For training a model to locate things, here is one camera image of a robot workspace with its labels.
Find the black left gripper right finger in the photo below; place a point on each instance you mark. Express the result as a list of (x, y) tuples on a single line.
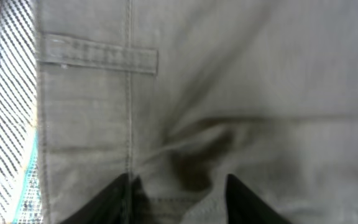
[(243, 206)]

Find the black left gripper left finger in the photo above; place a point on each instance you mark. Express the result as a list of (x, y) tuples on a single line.
[(117, 203)]

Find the grey shorts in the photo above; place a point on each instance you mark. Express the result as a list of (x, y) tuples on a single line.
[(179, 94)]

